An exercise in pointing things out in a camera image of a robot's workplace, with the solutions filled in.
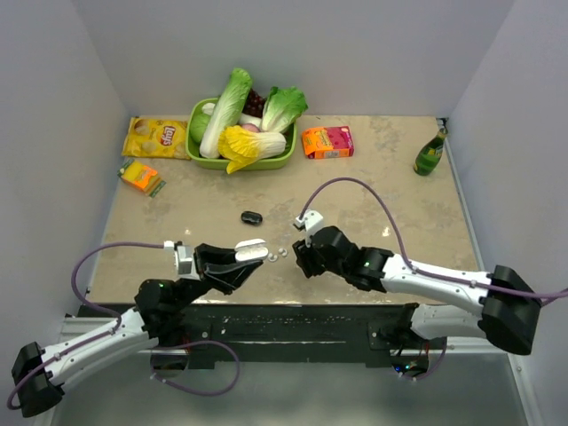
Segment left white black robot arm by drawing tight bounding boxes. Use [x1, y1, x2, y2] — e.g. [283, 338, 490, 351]
[6, 239, 268, 418]

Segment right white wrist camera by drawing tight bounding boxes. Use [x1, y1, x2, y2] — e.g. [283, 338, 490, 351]
[294, 209, 324, 247]

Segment green glass bottle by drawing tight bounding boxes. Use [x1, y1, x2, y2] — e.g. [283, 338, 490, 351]
[414, 128, 448, 176]

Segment black earbud charging case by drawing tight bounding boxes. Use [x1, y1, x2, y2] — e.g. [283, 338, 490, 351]
[241, 210, 263, 226]

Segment round green cabbage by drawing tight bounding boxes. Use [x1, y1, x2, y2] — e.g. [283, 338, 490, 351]
[189, 113, 210, 144]

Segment yellow Lays chips bag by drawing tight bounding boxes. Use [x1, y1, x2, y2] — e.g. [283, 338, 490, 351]
[122, 117, 189, 160]

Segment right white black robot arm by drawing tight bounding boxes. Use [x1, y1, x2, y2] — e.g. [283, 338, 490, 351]
[293, 226, 542, 356]

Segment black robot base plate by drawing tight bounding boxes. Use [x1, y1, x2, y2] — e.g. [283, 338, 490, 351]
[177, 304, 434, 375]

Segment green napa cabbage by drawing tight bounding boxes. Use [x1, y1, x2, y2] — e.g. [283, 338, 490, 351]
[200, 67, 253, 159]

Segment orange pink snack box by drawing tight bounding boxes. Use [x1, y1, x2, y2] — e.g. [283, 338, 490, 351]
[302, 126, 354, 160]

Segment green plastic basin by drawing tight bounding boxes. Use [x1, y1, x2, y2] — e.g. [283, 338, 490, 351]
[185, 98, 297, 174]

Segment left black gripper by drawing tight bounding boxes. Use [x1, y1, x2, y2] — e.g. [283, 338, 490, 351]
[173, 242, 263, 311]

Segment green leaf lettuce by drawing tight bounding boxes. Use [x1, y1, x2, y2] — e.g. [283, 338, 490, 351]
[260, 86, 308, 133]

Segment dark red grapes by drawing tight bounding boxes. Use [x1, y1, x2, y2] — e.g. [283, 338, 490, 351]
[242, 89, 266, 118]

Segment white radish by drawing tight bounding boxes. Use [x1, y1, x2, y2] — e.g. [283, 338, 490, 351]
[201, 102, 262, 129]

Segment yellow napa cabbage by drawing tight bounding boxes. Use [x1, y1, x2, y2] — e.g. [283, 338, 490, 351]
[218, 125, 287, 174]

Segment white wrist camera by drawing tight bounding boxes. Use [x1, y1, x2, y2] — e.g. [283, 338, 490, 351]
[294, 209, 324, 247]
[163, 241, 195, 280]

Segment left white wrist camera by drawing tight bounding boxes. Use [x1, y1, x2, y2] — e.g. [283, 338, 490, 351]
[163, 241, 195, 280]

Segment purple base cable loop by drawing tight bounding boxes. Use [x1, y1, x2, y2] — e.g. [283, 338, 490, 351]
[149, 340, 241, 396]

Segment pink onion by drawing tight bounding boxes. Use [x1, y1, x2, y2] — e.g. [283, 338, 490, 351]
[241, 123, 260, 133]

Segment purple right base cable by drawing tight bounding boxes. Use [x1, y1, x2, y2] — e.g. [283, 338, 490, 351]
[397, 336, 448, 383]

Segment orange yellow sponge pack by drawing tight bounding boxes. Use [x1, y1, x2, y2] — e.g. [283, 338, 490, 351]
[118, 159, 166, 198]

